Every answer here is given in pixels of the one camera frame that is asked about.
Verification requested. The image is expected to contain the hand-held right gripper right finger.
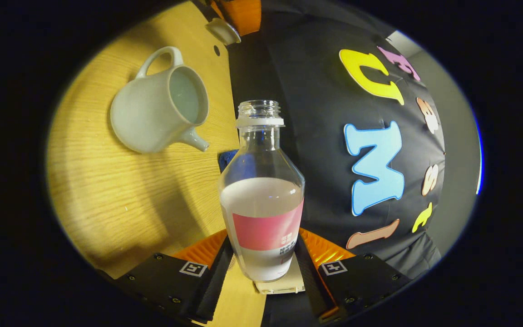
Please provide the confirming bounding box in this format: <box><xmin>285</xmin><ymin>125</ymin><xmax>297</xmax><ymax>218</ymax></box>
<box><xmin>294</xmin><ymin>227</ymin><xmax>412</xmax><ymax>324</ymax></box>

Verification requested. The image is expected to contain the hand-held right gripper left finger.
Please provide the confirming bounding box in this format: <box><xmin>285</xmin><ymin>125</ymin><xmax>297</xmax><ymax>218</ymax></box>
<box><xmin>103</xmin><ymin>228</ymin><xmax>236</xmax><ymax>325</ymax></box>

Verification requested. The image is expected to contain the clear water bottle pink label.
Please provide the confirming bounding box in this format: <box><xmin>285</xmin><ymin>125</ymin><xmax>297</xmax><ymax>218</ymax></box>
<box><xmin>218</xmin><ymin>100</ymin><xmax>306</xmax><ymax>283</ymax></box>

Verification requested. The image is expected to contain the white ceramic teacup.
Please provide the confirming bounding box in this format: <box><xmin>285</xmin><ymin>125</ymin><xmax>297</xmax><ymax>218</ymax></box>
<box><xmin>109</xmin><ymin>46</ymin><xmax>210</xmax><ymax>154</ymax></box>

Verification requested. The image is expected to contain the blue towel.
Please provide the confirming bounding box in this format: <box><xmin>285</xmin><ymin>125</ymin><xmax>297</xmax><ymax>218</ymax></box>
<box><xmin>218</xmin><ymin>149</ymin><xmax>239</xmax><ymax>173</ymax></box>

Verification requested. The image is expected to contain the black backdrop cloth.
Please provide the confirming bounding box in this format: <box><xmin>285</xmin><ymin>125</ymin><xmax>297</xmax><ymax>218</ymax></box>
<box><xmin>225</xmin><ymin>0</ymin><xmax>447</xmax><ymax>325</ymax></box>

